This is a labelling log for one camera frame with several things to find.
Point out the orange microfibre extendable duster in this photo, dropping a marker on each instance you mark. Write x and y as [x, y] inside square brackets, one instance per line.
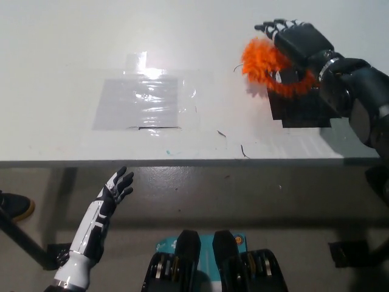
[258, 64]

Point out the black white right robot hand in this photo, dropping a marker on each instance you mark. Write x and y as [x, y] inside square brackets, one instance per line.
[304, 42]

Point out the black tape square patch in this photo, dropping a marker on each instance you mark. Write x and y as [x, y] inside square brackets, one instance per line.
[304, 112]

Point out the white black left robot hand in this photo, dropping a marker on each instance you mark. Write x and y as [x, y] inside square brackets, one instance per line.
[98, 214]

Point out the black rounded object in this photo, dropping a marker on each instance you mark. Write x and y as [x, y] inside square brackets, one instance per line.
[380, 182]

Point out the black metal table leg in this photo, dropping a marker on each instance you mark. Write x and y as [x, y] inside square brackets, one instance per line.
[21, 235]

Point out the clear adhesive film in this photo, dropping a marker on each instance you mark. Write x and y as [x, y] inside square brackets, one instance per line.
[194, 91]

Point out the black shoe tan sole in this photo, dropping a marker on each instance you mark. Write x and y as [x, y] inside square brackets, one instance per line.
[15, 205]

